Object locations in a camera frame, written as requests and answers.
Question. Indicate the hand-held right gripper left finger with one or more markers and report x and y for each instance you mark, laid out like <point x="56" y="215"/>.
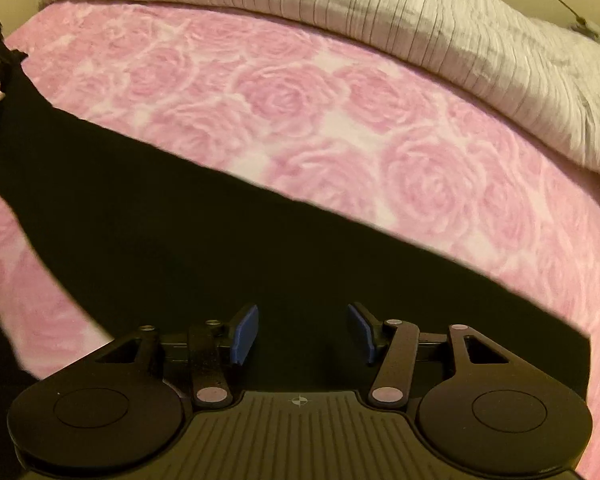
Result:
<point x="244" y="335"/>

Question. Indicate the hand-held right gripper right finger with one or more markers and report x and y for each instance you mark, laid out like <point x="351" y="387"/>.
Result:
<point x="362" y="332"/>

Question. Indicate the black pants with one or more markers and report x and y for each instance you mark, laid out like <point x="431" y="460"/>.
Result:
<point x="205" y="240"/>

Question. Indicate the white striped quilt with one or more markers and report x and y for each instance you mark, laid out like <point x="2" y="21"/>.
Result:
<point x="405" y="15"/>

